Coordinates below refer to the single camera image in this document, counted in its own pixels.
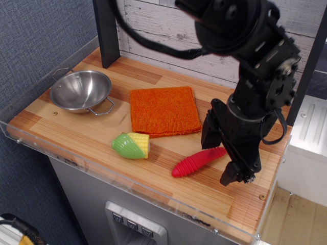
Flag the yellow object bottom left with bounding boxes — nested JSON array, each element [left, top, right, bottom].
[[18, 235, 44, 245]]

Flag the red handled metal spoon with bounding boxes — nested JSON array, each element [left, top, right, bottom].
[[171, 147, 227, 178]]

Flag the silver dispenser panel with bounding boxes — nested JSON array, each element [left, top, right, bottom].
[[105, 201, 168, 245]]

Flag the black braided cable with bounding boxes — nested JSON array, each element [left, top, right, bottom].
[[0, 218, 39, 245]]

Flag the black left post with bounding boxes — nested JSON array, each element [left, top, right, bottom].
[[92, 0, 121, 68]]

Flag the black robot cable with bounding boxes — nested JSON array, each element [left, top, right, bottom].
[[108, 0, 213, 61]]

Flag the black right post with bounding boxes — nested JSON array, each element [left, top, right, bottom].
[[286, 8, 326, 126]]

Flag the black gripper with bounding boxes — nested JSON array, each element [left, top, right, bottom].
[[201, 99, 278, 186]]

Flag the toy corn cob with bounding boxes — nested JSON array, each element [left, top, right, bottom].
[[111, 133, 150, 159]]

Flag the orange folded cloth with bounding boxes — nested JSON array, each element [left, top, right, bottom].
[[130, 86, 202, 138]]

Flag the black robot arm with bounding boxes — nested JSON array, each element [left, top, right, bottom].
[[175, 1, 300, 186]]

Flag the stainless steel bowl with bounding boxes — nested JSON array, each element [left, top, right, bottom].
[[50, 67, 115, 116]]

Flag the clear acrylic guard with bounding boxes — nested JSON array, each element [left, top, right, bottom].
[[1, 37, 289, 244]]

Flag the white toy sink unit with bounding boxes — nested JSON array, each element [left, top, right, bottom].
[[277, 95, 326, 206]]

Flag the black post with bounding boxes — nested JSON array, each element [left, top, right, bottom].
[[286, 8, 326, 126], [92, 0, 121, 68]]

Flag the grey toy fridge cabinet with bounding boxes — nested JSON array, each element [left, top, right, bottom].
[[50, 158, 233, 244]]

